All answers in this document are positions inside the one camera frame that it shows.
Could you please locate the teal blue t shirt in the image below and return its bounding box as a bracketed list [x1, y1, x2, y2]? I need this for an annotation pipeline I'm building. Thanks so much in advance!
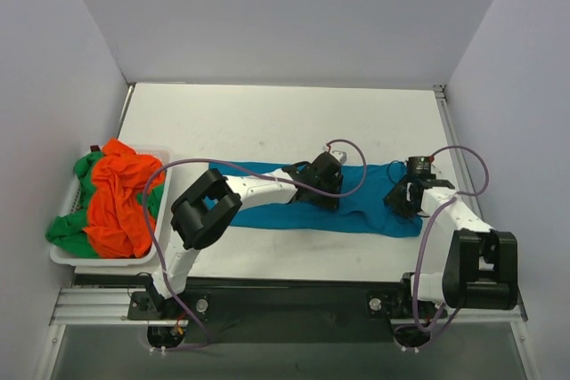
[232, 161, 423, 239]

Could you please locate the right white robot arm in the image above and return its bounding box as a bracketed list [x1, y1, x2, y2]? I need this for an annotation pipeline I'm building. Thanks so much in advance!
[384, 156, 518, 316]

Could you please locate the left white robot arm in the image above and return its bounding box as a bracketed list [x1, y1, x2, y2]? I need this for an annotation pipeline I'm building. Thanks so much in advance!
[148, 150, 346, 319]

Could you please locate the orange t shirt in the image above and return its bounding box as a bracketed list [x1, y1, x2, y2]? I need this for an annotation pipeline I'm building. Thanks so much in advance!
[84, 138, 166, 259]

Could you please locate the green t shirt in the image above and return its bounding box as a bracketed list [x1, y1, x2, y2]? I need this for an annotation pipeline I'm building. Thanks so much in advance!
[46, 151, 167, 260]

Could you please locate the white plastic laundry basket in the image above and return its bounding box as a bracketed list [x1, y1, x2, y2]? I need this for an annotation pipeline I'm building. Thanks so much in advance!
[50, 144, 174, 267]

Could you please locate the right side aluminium rail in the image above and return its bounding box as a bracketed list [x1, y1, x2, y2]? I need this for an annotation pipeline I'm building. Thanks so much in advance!
[433, 85, 490, 219]

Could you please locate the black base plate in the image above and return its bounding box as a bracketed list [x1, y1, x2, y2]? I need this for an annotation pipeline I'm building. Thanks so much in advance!
[126, 276, 428, 344]

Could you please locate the aluminium frame rail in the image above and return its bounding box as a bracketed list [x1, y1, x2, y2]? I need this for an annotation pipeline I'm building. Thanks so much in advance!
[50, 287, 148, 326]

